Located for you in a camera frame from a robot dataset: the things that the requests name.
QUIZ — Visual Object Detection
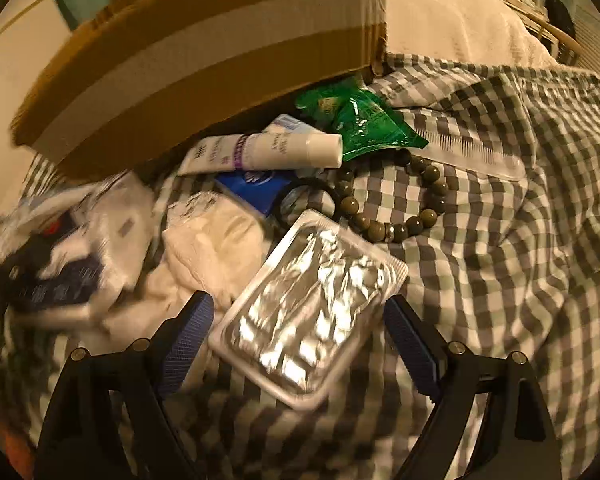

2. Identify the green foil packet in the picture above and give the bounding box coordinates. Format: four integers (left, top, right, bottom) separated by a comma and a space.
295, 77, 431, 162

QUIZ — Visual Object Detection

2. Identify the silver foil blister pack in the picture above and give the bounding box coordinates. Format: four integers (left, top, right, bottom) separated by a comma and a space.
208, 210, 410, 411

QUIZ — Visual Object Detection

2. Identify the white tube purple label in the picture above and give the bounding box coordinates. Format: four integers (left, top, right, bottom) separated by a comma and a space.
177, 130, 345, 177

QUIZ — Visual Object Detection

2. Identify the blue packet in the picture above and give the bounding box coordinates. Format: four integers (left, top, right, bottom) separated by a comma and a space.
214, 169, 293, 219

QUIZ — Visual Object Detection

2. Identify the clear plastic comb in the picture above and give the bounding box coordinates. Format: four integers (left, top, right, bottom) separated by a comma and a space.
415, 130, 527, 181

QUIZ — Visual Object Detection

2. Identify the brown cardboard box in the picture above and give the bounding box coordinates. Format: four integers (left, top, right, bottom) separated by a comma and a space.
10, 0, 392, 184

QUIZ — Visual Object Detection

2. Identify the black bag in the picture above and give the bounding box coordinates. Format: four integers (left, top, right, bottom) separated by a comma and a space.
545, 0, 577, 41

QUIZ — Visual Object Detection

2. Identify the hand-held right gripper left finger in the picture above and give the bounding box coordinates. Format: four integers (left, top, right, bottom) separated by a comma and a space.
32, 290, 216, 480

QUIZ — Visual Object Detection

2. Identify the green bead bracelet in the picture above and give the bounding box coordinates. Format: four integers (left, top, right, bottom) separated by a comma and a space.
325, 149, 454, 245

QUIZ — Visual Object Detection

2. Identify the white packet dark print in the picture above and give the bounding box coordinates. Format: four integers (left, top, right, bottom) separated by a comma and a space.
0, 175, 157, 332

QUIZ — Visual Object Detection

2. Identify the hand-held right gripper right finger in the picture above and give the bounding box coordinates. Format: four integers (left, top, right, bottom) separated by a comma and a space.
382, 295, 564, 480

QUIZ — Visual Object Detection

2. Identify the black hair tie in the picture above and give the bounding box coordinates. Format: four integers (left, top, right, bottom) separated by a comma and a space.
271, 177, 342, 227

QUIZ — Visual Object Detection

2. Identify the white wrapped gauze pack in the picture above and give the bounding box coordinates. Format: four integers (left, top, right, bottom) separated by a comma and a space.
162, 191, 277, 312

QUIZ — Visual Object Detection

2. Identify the cream blanket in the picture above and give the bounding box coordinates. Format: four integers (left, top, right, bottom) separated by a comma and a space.
387, 0, 561, 69

